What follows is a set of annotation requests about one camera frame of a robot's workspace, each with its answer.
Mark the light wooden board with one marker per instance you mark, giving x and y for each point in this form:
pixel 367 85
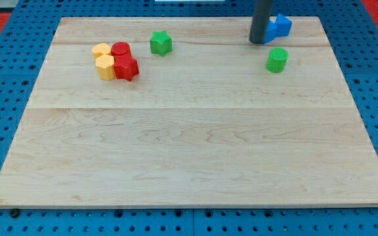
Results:
pixel 205 126

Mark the green cylinder block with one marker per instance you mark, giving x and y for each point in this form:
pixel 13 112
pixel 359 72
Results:
pixel 277 60

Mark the yellow heart block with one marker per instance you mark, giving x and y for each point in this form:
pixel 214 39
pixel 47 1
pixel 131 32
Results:
pixel 101 49

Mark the blue cube block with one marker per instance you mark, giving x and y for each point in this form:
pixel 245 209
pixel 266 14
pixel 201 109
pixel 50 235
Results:
pixel 283 26

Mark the blue triangular block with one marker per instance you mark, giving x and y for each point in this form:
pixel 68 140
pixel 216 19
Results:
pixel 270 32

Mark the red star block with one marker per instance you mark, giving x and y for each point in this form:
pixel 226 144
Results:
pixel 125 67

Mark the red cylinder block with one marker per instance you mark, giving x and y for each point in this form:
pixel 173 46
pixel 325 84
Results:
pixel 121 49

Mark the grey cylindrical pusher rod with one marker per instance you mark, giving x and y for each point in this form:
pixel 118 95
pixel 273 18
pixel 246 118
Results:
pixel 259 23

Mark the green star block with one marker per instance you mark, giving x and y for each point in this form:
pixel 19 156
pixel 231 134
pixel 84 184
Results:
pixel 161 43

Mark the yellow hexagon block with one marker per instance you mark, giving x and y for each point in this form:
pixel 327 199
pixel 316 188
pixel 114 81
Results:
pixel 105 67

